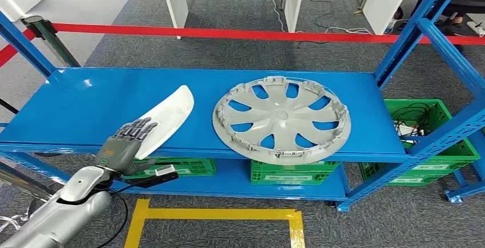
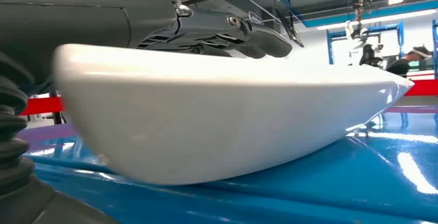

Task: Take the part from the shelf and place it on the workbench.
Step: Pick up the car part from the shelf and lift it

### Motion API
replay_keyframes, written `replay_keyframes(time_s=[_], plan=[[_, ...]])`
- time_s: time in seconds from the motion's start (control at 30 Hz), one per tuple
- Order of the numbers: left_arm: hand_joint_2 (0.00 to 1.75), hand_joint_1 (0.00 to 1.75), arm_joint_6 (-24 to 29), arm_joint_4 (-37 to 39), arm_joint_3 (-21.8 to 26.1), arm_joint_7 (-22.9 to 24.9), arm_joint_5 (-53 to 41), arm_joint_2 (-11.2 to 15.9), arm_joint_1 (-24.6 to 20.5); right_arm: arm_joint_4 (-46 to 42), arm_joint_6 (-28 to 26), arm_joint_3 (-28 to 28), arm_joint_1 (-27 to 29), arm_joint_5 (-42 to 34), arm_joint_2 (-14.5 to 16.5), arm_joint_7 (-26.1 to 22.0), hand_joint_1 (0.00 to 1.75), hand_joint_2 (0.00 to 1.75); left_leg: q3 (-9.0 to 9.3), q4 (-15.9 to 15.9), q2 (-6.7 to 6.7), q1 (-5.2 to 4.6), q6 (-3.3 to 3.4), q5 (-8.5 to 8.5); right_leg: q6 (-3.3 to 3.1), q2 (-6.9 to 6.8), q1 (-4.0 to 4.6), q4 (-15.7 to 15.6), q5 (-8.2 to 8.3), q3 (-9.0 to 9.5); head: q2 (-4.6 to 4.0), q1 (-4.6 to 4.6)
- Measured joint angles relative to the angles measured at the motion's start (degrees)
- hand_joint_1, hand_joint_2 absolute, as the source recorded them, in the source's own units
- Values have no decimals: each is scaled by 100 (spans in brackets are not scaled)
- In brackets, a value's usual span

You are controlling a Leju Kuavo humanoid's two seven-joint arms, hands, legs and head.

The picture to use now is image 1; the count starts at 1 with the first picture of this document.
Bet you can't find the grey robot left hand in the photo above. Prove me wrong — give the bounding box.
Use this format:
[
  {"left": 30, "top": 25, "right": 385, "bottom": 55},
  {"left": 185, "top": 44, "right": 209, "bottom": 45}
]
[{"left": 94, "top": 117, "right": 158, "bottom": 176}]

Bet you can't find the white curved panel part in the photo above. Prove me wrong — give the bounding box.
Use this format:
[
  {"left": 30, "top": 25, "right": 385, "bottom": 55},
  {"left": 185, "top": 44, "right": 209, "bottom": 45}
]
[{"left": 134, "top": 84, "right": 195, "bottom": 161}]

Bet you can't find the blue metal shelf rack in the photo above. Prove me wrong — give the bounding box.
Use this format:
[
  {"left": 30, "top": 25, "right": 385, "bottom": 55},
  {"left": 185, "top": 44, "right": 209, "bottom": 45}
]
[
  {"left": 0, "top": 0, "right": 485, "bottom": 213},
  {"left": 443, "top": 129, "right": 485, "bottom": 204}
]

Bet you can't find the yellow tape rectangle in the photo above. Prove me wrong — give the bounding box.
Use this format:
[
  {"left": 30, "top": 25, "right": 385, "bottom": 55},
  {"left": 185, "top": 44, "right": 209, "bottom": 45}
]
[{"left": 124, "top": 198, "right": 306, "bottom": 248}]

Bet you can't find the red barrier belt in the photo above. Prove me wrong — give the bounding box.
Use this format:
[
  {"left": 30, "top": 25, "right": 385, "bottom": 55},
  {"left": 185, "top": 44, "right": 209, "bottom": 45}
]
[
  {"left": 0, "top": 28, "right": 37, "bottom": 69},
  {"left": 51, "top": 22, "right": 485, "bottom": 46}
]

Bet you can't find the grey wheel hubcap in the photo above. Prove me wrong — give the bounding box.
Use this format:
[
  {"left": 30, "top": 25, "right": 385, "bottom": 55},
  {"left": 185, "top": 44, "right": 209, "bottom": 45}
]
[{"left": 212, "top": 75, "right": 352, "bottom": 166}]

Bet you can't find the white power adapter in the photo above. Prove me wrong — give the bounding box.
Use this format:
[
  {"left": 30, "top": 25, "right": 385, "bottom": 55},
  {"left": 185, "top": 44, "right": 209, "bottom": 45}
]
[{"left": 393, "top": 123, "right": 422, "bottom": 138}]

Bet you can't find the white board panel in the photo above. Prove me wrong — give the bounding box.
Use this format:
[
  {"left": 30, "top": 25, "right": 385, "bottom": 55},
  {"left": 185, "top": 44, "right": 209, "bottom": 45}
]
[{"left": 361, "top": 0, "right": 418, "bottom": 36}]

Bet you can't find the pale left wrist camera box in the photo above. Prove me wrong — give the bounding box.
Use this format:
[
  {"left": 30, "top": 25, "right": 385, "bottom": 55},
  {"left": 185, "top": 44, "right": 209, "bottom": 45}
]
[{"left": 113, "top": 165, "right": 180, "bottom": 189}]

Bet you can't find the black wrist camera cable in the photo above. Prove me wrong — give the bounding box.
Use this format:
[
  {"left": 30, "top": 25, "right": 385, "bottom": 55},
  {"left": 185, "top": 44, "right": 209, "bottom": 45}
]
[{"left": 94, "top": 183, "right": 130, "bottom": 248}]

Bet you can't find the white floor cable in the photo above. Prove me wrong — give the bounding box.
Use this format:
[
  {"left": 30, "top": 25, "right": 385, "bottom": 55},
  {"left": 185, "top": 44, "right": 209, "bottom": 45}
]
[
  {"left": 324, "top": 26, "right": 374, "bottom": 36},
  {"left": 271, "top": 0, "right": 285, "bottom": 33}
]

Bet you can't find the black floor cable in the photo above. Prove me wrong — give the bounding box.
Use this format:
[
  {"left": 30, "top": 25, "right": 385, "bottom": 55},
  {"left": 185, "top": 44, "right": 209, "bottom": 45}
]
[{"left": 299, "top": 0, "right": 335, "bottom": 45}]

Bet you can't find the black cable coil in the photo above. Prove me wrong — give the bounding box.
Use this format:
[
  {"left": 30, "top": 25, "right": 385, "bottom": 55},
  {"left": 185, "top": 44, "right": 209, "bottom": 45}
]
[{"left": 390, "top": 102, "right": 433, "bottom": 145}]

